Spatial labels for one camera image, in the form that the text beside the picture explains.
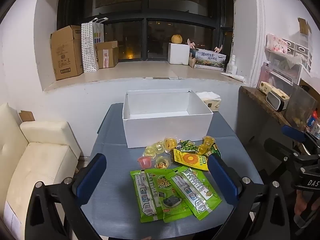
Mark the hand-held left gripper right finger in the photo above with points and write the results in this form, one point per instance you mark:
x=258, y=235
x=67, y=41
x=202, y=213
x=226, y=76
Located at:
x=222, y=182

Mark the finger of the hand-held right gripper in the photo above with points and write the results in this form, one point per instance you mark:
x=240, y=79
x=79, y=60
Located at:
x=277, y=147
x=292, y=131

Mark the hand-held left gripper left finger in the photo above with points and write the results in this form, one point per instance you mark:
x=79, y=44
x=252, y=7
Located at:
x=90, y=180

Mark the green seaweed snack packet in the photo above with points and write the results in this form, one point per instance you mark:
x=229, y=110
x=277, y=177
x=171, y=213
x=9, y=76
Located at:
x=197, y=192
x=167, y=195
x=146, y=197

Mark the green pea snack packet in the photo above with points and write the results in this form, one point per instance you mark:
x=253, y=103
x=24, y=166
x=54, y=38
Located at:
x=215, y=151
x=188, y=146

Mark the yellow sunflower snack packet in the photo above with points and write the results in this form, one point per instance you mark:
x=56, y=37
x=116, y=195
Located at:
x=191, y=160

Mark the pink jelly cup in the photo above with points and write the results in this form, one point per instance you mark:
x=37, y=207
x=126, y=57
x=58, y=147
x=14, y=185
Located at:
x=145, y=162

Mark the printed lid jelly cup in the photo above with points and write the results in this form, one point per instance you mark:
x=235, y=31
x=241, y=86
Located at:
x=163, y=164

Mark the pale yellow jelly cup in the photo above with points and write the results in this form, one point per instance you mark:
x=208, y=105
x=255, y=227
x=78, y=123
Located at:
x=149, y=151
x=158, y=147

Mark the white cardboard box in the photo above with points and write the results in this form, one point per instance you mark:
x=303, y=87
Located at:
x=160, y=127

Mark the person's right hand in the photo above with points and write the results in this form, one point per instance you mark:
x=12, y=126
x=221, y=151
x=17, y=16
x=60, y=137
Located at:
x=300, y=203

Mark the clear acrylic container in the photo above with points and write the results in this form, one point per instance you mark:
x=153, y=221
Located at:
x=300, y=105

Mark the white desk clock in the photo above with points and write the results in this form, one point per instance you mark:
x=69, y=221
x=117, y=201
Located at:
x=275, y=102

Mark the dark side cabinet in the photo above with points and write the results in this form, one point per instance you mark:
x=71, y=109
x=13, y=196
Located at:
x=257, y=120

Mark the cream leather sofa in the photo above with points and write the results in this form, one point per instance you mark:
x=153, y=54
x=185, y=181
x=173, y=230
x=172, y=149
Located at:
x=37, y=155

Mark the clear storage box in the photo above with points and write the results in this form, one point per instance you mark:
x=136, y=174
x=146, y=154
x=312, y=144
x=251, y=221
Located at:
x=285, y=71

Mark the yellow tissue pack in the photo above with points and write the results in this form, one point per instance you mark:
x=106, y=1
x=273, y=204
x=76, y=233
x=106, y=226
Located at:
x=212, y=102

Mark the white drawer organizer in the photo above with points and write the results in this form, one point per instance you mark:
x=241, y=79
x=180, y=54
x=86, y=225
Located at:
x=300, y=52

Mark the white tube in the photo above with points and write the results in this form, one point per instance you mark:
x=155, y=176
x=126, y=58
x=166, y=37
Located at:
x=232, y=77

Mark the pink floral tissue pack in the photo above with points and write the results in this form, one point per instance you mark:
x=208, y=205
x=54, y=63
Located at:
x=276, y=43

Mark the white plastic bottle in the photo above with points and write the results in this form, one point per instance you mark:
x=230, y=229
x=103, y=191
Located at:
x=231, y=66

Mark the cardboard piece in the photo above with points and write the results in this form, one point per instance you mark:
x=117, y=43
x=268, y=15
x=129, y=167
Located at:
x=26, y=116
x=303, y=26

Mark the printed gift box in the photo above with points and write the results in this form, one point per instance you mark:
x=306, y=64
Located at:
x=210, y=60

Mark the small brown cardboard box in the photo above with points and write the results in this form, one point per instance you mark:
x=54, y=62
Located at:
x=107, y=55

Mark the large brown cardboard box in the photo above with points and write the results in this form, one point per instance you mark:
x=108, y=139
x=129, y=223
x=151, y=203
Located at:
x=65, y=52

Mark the polka dot paper bag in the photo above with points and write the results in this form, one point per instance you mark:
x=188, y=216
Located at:
x=88, y=47

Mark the tan wooden ornament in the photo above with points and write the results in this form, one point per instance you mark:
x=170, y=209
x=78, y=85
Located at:
x=192, y=43

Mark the white foam box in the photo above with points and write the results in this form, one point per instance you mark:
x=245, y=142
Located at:
x=178, y=53

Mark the yellow pomelo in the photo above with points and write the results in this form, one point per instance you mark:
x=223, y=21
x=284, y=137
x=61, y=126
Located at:
x=176, y=38

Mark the black window frame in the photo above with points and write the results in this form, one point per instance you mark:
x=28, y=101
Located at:
x=146, y=20

